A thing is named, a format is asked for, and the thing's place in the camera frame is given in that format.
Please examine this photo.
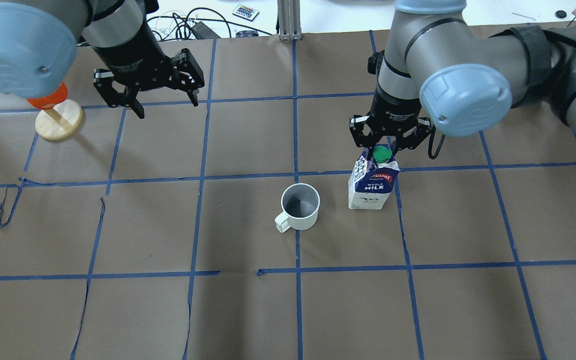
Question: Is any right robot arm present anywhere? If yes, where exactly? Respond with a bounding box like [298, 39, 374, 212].
[349, 0, 576, 156]

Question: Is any blue white milk carton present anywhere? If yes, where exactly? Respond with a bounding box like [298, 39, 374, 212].
[348, 143, 401, 210]

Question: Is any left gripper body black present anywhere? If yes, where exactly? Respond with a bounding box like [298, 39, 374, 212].
[92, 23, 206, 108]

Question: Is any white ribbed mug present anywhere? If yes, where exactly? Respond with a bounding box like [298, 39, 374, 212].
[274, 183, 321, 233]

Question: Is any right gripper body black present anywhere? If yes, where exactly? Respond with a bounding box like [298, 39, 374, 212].
[349, 88, 435, 146]

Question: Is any aluminium frame post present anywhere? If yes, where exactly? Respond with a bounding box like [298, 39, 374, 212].
[276, 0, 303, 41]

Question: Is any wooden mug tree stand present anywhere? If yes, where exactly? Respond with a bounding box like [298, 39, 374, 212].
[34, 99, 85, 142]

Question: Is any small remote control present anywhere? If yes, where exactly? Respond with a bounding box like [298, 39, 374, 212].
[231, 4, 259, 22]

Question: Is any orange mug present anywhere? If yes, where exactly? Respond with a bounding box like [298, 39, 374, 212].
[26, 82, 69, 110]

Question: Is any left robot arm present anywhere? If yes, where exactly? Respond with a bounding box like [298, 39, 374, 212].
[0, 0, 205, 119]

